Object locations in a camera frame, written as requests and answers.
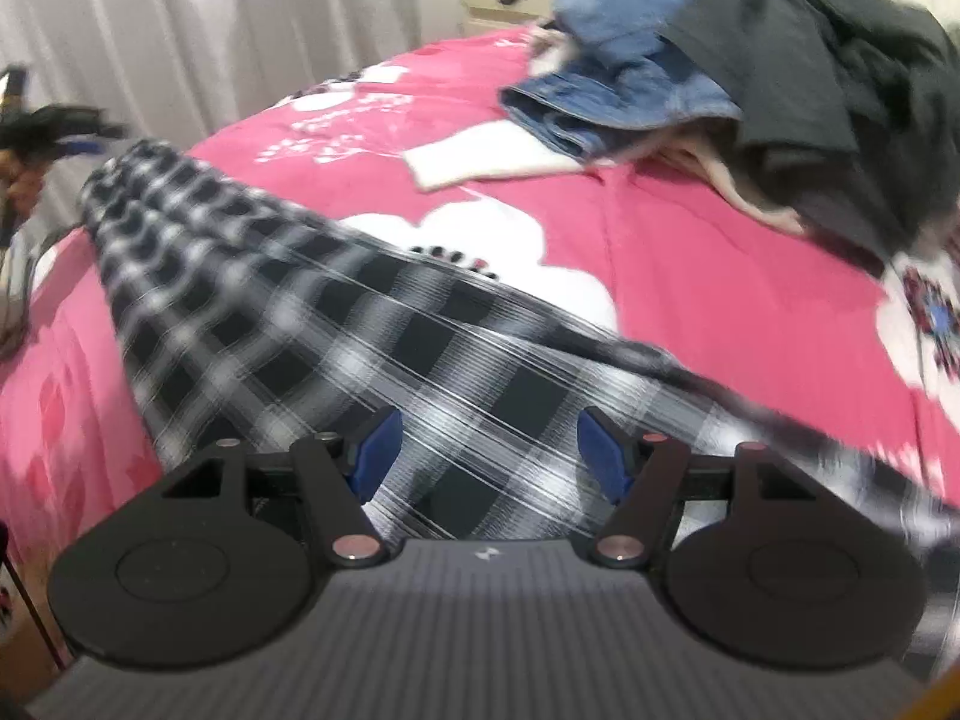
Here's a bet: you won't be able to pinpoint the pink floral printed blanket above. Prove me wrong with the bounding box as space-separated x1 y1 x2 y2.
0 22 960 691

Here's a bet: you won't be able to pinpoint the beige knit garment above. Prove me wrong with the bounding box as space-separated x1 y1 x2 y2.
529 19 582 80

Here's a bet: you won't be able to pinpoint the person's left hand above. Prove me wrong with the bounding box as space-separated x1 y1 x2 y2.
0 157 46 222

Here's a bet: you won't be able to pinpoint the blue denim jeans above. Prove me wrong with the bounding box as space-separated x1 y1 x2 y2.
499 0 743 162

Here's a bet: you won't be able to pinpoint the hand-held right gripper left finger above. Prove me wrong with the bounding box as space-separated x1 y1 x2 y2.
163 406 404 568

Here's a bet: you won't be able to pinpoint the black white plaid shirt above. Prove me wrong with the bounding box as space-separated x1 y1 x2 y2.
79 139 960 661

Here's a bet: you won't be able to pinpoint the white knit sweater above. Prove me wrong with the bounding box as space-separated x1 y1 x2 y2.
401 124 593 192

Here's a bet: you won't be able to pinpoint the cream nightstand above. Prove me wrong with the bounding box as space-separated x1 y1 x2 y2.
450 0 563 37

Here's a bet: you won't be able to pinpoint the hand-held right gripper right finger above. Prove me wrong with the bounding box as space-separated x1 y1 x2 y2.
577 405 815 567

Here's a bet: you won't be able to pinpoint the dark grey garment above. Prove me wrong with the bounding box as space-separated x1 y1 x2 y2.
656 0 960 278

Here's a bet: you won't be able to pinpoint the grey curtain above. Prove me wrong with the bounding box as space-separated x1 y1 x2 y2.
0 0 421 173

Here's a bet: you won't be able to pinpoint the peach garment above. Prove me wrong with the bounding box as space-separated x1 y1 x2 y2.
652 135 811 237

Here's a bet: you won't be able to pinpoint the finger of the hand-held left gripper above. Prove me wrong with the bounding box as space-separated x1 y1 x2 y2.
52 106 125 158

